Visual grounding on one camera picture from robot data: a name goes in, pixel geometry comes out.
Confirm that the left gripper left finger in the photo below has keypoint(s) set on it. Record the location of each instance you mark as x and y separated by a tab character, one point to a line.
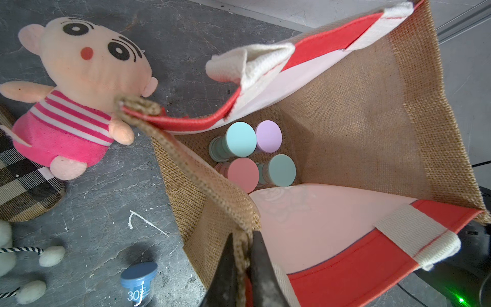
224	287

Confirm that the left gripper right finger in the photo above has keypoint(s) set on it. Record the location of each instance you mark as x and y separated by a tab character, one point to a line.
265	289

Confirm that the pink hourglass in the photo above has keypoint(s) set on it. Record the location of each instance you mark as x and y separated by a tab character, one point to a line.
242	171

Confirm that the green small hourglass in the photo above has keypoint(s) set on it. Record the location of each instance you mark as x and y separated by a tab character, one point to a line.
279	171

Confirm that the large green hourglass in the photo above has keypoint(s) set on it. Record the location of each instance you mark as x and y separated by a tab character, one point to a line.
239	141

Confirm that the purple hourglass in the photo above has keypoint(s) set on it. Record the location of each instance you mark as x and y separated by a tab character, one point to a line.
268	137

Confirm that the red canvas jute bag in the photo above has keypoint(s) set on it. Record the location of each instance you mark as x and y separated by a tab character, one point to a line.
383	183

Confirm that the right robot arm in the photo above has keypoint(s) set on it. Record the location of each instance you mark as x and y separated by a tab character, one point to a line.
464	279

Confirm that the blue hourglass left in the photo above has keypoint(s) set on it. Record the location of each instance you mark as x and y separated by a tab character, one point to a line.
137	282

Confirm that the white fluffy plush toy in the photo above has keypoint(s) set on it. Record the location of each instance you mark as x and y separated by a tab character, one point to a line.
27	285

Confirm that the plaid brown pouch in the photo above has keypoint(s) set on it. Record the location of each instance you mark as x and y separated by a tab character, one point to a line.
28	189

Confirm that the pink striped plush doll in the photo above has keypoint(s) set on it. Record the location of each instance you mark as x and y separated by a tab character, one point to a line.
71	125

